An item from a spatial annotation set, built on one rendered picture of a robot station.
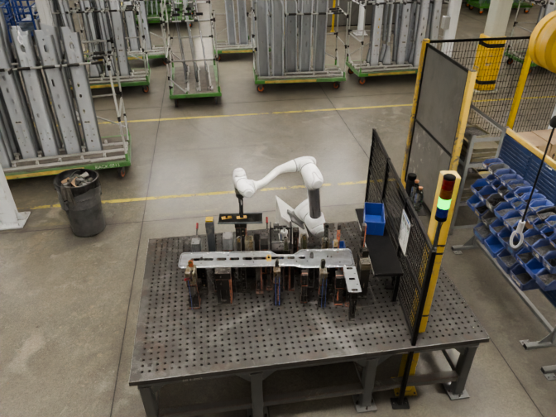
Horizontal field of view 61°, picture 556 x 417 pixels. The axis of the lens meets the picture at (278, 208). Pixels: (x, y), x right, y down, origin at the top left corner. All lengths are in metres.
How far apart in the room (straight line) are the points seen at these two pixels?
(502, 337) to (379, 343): 1.65
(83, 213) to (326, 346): 3.47
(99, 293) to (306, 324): 2.43
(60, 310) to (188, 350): 1.99
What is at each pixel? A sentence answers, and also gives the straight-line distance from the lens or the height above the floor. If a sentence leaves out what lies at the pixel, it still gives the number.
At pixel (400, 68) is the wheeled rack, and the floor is 0.31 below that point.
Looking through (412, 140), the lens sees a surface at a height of 0.76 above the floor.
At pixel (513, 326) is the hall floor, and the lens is 5.11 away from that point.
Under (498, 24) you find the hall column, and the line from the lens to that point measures 10.77.
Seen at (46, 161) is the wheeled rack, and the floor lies 0.28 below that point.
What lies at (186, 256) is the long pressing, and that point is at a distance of 3.87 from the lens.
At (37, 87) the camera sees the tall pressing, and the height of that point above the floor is 1.29.
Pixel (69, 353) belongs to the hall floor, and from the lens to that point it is 4.78.
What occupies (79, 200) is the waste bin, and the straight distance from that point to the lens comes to 5.81.
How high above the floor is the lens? 3.37
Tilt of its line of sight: 33 degrees down
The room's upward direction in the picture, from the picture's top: straight up
